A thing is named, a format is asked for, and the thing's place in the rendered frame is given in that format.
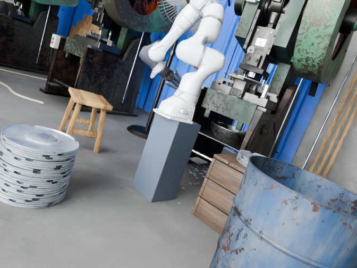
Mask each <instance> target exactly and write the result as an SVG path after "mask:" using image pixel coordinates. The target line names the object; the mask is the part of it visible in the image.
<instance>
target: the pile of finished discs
mask: <svg viewBox="0 0 357 268"><path fill-rule="evenodd" d="M252 155H258V156H263V155H260V154H257V153H251V152H250V151H247V150H240V151H239V153H238V155H237V157H236V159H237V161H238V162H239V163H241V164H242V165H244V166H245V167H247V164H248V161H249V157H250V156H252Z"/></svg>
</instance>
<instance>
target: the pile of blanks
mask: <svg viewBox="0 0 357 268"><path fill-rule="evenodd" d="M77 153H78V149H77V150H76V151H74V152H71V153H64V154H55V153H53V154H52V153H43V152H37V151H34V150H29V149H25V148H22V147H19V146H17V145H14V144H12V143H10V142H9V141H7V140H6V139H4V138H3V136H2V134H1V136H0V201H1V202H3V203H5V204H8V205H11V206H15V207H22V208H44V207H47V206H53V205H56V204H58V203H59V202H61V201H62V200H63V199H64V197H65V193H66V190H67V187H68V185H69V180H70V177H71V174H72V169H73V166H74V163H75V158H76V155H77Z"/></svg>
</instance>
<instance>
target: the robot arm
mask: <svg viewBox="0 0 357 268"><path fill-rule="evenodd" d="M224 14H225V12H224V8H223V7H222V5H220V4H218V3H217V2H216V1H215V0H190V3H189V4H188V5H187V6H186V7H185V8H184V9H183V10H182V11H181V12H180V13H179V14H178V16H177V17H176V19H175V21H174V23H173V25H172V28H171V29H170V31H169V33H168V34H167V35H166V36H165V37H164V38H163V39H162V40H157V41H155V42H154V43H152V44H150V45H147V46H143V48H142V49H141V51H140V53H139V57H140V58H141V59H142V60H143V61H144V62H145V64H146V65H148V66H150V67H151V69H152V73H151V75H150V77H151V78H153V77H154V76H155V75H156V74H158V73H159V75H160V76H162V77H163V78H164V80H165V85H168V86H170V87H172V88H174V89H175V90H177V91H176V92H175V94H174V95H173V96H171V97H169V98H167V99H165V100H164V101H162V102H161V104H160V106H159V108H158V109H157V108H156V109H153V111H154V112H156V113H158V114H160V115H162V116H164V117H166V118H168V119H172V120H176V121H181V122H186V123H190V124H192V123H193V122H192V119H193V115H194V110H195V106H196V102H197V100H198V95H199V92H200V90H201V87H202V85H203V83H204V81H205V80H206V79H207V78H208V77H209V76H210V75H212V74H214V73H216V72H219V71H220V70H221V69H222V68H223V67H224V65H225V56H224V54H222V53H221V52H219V51H217V50H215V49H212V48H210V47H207V46H204V45H205V44H211V43H214V42H215V41H216V40H217V39H218V36H219V33H220V30H221V28H222V24H223V21H224ZM200 19H202V20H201V23H200V25H199V29H198V31H197V32H196V33H195V35H194V36H193V37H191V38H189V39H187V40H183V41H181V42H180V43H179V44H178V46H177V49H176V56H177V58H179V59H180V60H181V61H183V62H185V63H187V64H191V65H193V66H196V67H198V70H197V71H196V72H189V73H186V74H185V75H184V76H183V77H182V78H181V77H180V75H179V74H178V72H177V70H174V71H173V70H171V69H170V68H169V67H168V66H165V65H166V61H165V62H164V61H163V59H164V58H165V54H166V52H167V51H168V49H169V48H170V47H171V46H172V45H173V44H174V43H175V42H176V41H177V39H179V38H180V37H181V36H182V35H183V34H185V33H186V32H187V31H188V30H190V29H191V28H192V27H193V26H194V25H195V24H196V23H197V22H198V21H199V20H200ZM174 74H175V75H176V76H175V75H174ZM176 77H177V78H178V79H177V78H176ZM168 81H170V82H171V83H173V84H174V85H175V86H174V85H173V84H171V83H168ZM178 84H179V85H178Z"/></svg>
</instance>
